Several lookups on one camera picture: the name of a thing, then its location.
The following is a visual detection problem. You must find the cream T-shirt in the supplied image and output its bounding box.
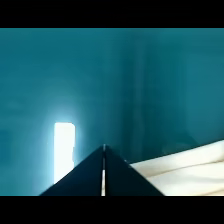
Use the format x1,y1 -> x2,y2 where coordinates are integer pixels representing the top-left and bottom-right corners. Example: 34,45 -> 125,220
100,139 -> 224,197

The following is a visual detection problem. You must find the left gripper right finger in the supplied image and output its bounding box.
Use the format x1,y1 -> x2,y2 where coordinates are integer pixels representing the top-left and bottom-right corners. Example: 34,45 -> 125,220
103,144 -> 165,197

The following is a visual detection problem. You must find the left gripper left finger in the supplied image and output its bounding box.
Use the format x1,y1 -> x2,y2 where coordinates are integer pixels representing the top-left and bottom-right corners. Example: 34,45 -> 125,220
39,144 -> 105,197

